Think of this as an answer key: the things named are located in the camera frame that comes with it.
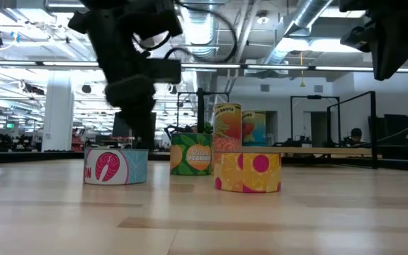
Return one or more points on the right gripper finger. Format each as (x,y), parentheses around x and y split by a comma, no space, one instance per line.
(390,46)

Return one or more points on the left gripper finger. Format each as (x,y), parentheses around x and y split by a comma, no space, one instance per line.
(136,95)

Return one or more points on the green sliced peaches can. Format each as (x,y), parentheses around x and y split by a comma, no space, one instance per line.
(190,156)

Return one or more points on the tall orange beans can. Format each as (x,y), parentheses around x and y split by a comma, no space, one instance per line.
(227,122)

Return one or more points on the tall tomato can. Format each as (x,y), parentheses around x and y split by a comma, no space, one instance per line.
(254,127)

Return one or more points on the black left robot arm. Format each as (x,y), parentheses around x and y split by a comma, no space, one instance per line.
(112,17)

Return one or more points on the flat salmon can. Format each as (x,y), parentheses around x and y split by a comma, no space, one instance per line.
(115,166)

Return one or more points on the green background plant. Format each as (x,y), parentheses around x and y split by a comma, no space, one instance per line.
(209,127)

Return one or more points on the white building column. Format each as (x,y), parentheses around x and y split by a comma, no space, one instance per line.
(58,117)

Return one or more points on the black equipment rack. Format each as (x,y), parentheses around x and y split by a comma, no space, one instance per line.
(397,129)

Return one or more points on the person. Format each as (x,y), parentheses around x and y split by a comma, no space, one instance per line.
(356,134)

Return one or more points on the grey door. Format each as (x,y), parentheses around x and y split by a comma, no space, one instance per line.
(319,129)
(272,127)

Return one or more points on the long ceiling light strip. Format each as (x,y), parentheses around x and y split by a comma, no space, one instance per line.
(278,67)

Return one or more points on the green exit sign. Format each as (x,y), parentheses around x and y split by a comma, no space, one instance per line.
(10,125)

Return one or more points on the flat yellow pineapple can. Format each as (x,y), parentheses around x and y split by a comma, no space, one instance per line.
(246,173)

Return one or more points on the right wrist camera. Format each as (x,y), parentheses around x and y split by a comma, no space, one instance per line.
(358,39)

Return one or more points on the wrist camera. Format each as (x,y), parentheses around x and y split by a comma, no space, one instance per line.
(358,39)
(165,71)

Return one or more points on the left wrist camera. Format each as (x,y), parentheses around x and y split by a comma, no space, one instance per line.
(165,71)

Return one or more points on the black metal frame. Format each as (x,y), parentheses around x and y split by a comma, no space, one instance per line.
(372,131)
(200,113)

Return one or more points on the thin black background frame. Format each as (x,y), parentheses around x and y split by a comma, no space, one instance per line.
(212,93)
(314,96)

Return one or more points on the silver ceiling duct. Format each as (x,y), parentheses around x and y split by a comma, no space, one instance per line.
(306,14)
(198,28)

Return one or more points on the grey wall vent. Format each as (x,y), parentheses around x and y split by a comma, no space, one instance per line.
(265,88)
(318,88)

